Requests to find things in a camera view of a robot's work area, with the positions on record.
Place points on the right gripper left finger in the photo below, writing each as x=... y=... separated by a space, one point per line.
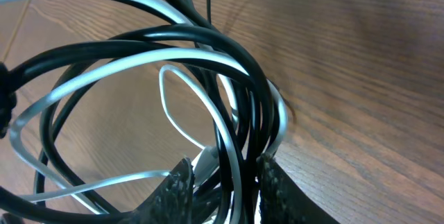
x=171 y=202

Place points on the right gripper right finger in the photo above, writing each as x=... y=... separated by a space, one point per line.
x=282 y=201

